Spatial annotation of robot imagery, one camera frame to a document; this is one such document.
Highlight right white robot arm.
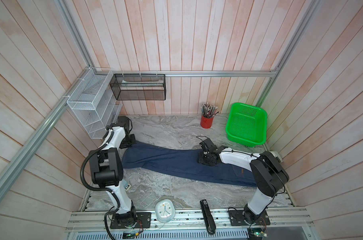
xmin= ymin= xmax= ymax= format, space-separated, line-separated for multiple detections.
xmin=198 ymin=138 xmax=289 ymax=225

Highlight green plastic basket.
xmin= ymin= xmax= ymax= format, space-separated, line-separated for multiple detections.
xmin=226 ymin=103 xmax=268 ymax=148

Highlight white tape roll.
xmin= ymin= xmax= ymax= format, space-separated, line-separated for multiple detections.
xmin=271 ymin=151 xmax=284 ymax=163

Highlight black mesh wall basket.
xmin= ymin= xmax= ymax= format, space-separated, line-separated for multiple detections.
xmin=109 ymin=74 xmax=166 ymax=101

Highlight black remote control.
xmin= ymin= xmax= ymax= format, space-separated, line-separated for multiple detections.
xmin=200 ymin=200 xmax=216 ymax=235

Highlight horizontal aluminium frame rail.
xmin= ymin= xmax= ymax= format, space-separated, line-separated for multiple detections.
xmin=99 ymin=69 xmax=277 ymax=78

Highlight vertical aluminium post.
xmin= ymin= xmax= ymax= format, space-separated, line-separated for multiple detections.
xmin=55 ymin=0 xmax=94 ymax=68
xmin=255 ymin=1 xmax=323 ymax=108

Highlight blue denim trousers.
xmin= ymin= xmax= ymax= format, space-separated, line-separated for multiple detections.
xmin=121 ymin=142 xmax=257 ymax=188

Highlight left vertical aluminium post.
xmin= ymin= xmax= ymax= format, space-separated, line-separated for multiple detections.
xmin=55 ymin=0 xmax=94 ymax=68

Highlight white wire mesh shelf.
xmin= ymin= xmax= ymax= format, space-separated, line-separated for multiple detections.
xmin=67 ymin=68 xmax=121 ymax=140

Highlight right vertical aluminium post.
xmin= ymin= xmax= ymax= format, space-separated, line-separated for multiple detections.
xmin=255 ymin=1 xmax=323 ymax=108

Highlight left aluminium frame rail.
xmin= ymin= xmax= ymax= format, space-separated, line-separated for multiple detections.
xmin=0 ymin=67 xmax=91 ymax=203

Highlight red metal pencil cup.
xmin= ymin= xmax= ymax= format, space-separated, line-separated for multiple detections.
xmin=200 ymin=115 xmax=214 ymax=129

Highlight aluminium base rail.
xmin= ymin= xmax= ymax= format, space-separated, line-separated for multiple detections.
xmin=64 ymin=207 xmax=320 ymax=240

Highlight white round alarm clock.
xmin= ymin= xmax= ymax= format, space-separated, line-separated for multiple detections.
xmin=155 ymin=199 xmax=175 ymax=223

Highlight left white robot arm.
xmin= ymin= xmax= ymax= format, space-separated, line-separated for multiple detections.
xmin=79 ymin=116 xmax=137 ymax=240

